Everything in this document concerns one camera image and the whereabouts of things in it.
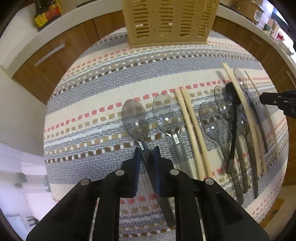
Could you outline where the thin beige wooden chopstick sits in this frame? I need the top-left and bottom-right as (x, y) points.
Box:
(245, 71), (278, 160)

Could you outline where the black plastic spoon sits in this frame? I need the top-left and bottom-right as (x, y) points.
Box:
(225, 82), (241, 174)

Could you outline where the striped woven table mat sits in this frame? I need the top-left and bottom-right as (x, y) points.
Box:
(43, 27), (290, 241)

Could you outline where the long beige wooden chopstick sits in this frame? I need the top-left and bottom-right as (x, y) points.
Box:
(222, 63), (267, 176)

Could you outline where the red label sauce bottle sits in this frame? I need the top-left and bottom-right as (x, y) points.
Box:
(46, 0), (61, 19)

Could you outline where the grey transparent plastic spoon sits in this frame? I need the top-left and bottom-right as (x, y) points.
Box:
(122, 99), (176, 227)

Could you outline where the wooden cabinet front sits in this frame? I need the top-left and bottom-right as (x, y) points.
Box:
(13, 11), (125, 104)

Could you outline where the brown rice cooker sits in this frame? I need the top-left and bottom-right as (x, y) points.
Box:
(236, 0), (264, 24)

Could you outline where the clear plastic spoon grey handle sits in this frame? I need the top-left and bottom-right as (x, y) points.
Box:
(152, 94), (194, 178)

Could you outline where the beige plastic utensil basket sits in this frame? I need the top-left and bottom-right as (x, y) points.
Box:
(122, 0), (220, 47)

